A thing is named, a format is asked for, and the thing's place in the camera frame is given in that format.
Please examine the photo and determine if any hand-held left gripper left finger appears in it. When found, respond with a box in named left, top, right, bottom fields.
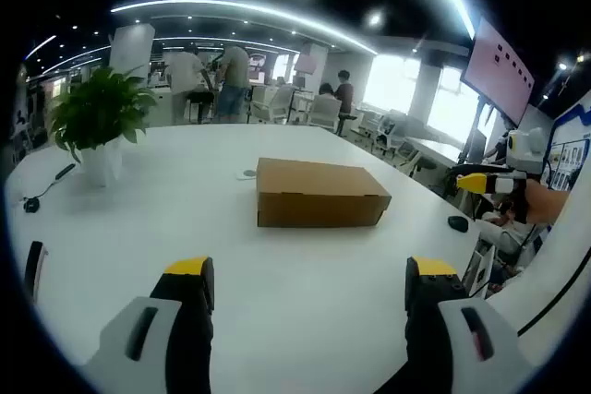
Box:
left=83, top=255, right=216, bottom=394

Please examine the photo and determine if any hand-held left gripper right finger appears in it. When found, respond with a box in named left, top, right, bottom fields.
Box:
left=404, top=254, right=533, bottom=394

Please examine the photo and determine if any brown cardboard shoe box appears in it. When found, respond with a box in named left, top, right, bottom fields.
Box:
left=256, top=157, right=392, bottom=229

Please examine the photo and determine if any person's white shirt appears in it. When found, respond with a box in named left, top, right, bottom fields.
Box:
left=487, top=172, right=591, bottom=363

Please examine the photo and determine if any black white bar device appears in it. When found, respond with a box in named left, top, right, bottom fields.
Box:
left=25, top=240, right=50, bottom=305

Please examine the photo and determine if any group of white office chairs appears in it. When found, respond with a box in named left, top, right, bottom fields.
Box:
left=248, top=83, right=438, bottom=169

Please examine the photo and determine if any green plant in white pot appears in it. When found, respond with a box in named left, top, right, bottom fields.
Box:
left=45, top=65, right=158, bottom=190

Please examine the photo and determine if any curved ceiling light strip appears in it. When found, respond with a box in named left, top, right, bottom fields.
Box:
left=110, top=0, right=380, bottom=56

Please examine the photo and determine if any white square pillar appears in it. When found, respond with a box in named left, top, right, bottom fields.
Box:
left=108, top=24, right=156, bottom=87

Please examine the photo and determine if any blue white wall board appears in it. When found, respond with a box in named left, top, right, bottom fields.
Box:
left=542, top=89, right=591, bottom=192

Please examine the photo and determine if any large wall monitor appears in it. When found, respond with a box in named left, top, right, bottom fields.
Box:
left=460, top=15, right=537, bottom=127

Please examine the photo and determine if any black cable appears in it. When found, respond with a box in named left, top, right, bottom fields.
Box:
left=516, top=268, right=585, bottom=338

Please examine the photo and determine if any thin dark stick with cord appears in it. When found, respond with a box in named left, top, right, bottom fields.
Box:
left=39, top=162, right=77, bottom=201

